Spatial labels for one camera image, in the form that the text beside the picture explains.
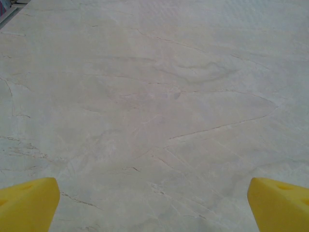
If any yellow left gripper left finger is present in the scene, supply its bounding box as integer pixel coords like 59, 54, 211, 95
0, 177, 60, 232

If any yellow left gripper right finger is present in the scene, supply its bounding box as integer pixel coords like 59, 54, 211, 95
247, 177, 309, 232

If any aluminium left side rail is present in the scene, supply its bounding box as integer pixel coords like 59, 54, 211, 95
0, 0, 26, 25

